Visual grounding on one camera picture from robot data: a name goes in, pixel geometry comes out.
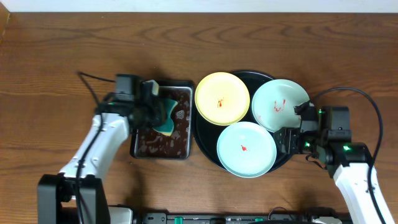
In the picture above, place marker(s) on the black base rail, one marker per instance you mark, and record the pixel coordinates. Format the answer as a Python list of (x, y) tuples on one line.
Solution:
[(217, 218)]

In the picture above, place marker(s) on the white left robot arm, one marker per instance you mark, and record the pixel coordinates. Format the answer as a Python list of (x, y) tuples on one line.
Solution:
[(76, 194)]

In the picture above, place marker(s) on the metal water tray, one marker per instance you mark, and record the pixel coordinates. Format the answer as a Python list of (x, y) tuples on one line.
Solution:
[(168, 140)]

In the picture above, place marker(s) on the pale green plate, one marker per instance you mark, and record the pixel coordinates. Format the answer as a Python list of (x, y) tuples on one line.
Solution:
[(273, 104)]

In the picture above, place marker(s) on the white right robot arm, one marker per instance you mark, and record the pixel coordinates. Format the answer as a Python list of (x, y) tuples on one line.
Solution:
[(349, 164)]

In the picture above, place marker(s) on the yellow plate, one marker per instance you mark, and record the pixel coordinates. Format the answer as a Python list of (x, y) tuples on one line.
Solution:
[(222, 98)]

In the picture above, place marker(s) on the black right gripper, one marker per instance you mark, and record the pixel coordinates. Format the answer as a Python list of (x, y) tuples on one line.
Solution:
[(288, 144)]

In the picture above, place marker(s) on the green scrub sponge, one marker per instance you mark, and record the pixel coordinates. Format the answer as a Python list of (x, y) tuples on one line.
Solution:
[(168, 127)]

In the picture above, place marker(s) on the black rectangular tray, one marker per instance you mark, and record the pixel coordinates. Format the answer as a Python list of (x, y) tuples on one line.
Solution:
[(186, 84)]

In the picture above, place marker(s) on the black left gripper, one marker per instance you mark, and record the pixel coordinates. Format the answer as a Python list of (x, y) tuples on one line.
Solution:
[(152, 112)]

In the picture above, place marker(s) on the light blue plate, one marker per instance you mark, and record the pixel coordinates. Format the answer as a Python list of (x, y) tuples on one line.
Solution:
[(246, 149)]

